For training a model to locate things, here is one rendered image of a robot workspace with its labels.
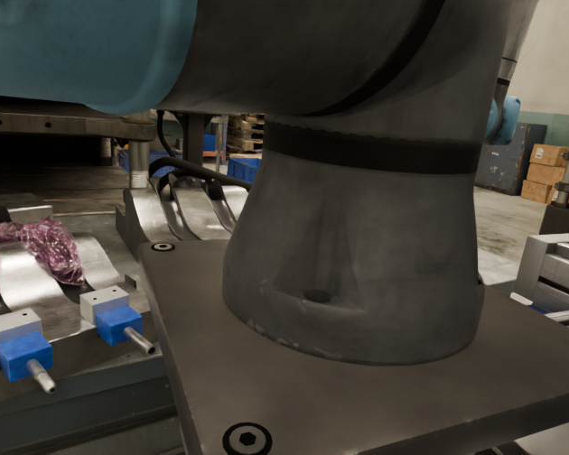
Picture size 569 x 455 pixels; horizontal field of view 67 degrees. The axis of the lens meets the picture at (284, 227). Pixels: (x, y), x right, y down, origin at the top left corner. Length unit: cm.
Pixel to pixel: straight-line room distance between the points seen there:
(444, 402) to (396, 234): 7
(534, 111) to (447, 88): 800
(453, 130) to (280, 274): 10
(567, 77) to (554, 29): 80
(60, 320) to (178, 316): 40
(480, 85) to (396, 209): 7
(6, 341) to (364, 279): 45
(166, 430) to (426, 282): 65
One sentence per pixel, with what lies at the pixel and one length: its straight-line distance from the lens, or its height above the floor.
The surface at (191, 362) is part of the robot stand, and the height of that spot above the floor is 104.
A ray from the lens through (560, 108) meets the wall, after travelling 797.
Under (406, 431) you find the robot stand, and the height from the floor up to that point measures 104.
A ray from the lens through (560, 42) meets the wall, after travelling 820.
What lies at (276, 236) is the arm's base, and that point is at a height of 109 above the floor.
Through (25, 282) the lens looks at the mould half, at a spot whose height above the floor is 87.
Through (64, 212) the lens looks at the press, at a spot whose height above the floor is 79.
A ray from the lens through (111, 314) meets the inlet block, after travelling 60.
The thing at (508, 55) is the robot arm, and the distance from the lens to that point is 62.
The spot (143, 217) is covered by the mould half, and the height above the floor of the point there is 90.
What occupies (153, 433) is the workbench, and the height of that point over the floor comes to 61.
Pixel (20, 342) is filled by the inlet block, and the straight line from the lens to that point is 56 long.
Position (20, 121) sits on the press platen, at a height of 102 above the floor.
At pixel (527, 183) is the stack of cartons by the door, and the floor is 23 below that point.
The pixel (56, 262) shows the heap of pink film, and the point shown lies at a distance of 72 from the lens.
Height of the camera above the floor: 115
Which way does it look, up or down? 17 degrees down
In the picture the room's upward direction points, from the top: 6 degrees clockwise
